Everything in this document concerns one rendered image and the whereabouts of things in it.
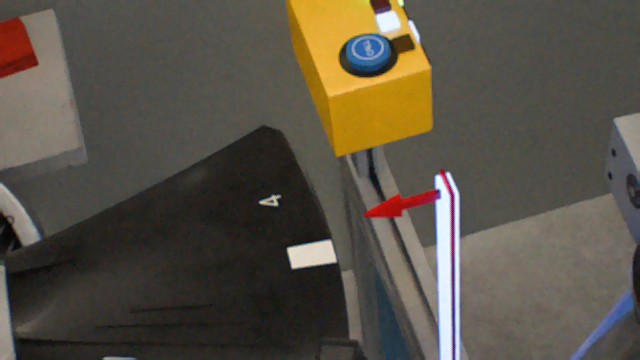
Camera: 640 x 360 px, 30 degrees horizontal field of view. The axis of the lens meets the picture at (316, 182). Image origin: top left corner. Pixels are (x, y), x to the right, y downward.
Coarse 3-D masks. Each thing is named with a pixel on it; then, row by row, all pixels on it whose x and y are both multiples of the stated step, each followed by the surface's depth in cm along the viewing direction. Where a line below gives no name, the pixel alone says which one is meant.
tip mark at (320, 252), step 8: (328, 240) 86; (288, 248) 85; (296, 248) 85; (304, 248) 85; (312, 248) 85; (320, 248) 85; (328, 248) 85; (296, 256) 85; (304, 256) 85; (312, 256) 85; (320, 256) 85; (328, 256) 85; (296, 264) 84; (304, 264) 85; (312, 264) 85
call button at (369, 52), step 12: (360, 36) 110; (372, 36) 110; (348, 48) 110; (360, 48) 109; (372, 48) 109; (384, 48) 109; (348, 60) 109; (360, 60) 108; (372, 60) 108; (384, 60) 109
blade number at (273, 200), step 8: (264, 192) 87; (272, 192) 87; (280, 192) 87; (256, 200) 87; (264, 200) 87; (272, 200) 87; (280, 200) 87; (288, 200) 87; (256, 208) 87; (264, 208) 87; (272, 208) 87; (280, 208) 87; (288, 208) 87; (256, 216) 86
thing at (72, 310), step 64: (192, 192) 88; (256, 192) 87; (64, 256) 85; (128, 256) 85; (192, 256) 84; (256, 256) 85; (64, 320) 81; (128, 320) 81; (192, 320) 81; (256, 320) 82; (320, 320) 83
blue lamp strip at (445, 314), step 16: (448, 208) 86; (448, 224) 88; (448, 240) 89; (448, 256) 91; (448, 272) 93; (448, 288) 94; (448, 304) 96; (448, 320) 98; (448, 336) 100; (448, 352) 102
